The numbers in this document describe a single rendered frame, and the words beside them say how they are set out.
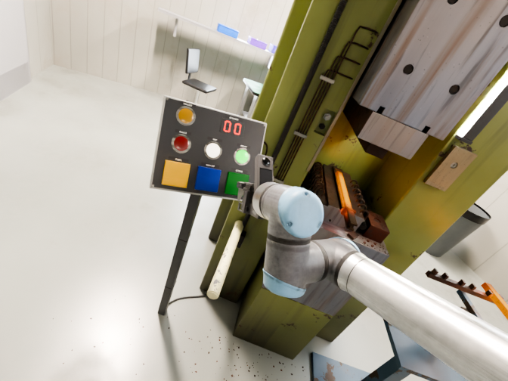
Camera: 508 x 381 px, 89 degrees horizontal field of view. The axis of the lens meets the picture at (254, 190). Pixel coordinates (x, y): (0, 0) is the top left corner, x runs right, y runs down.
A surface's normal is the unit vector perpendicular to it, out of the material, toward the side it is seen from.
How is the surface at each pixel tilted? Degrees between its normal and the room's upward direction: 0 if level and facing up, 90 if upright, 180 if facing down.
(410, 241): 90
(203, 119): 60
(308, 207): 55
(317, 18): 90
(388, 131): 90
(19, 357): 0
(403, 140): 90
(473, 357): 77
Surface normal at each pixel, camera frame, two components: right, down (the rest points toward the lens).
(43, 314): 0.34, -0.79
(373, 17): -0.18, 0.48
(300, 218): 0.37, 0.03
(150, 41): 0.23, 0.60
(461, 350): -0.80, -0.23
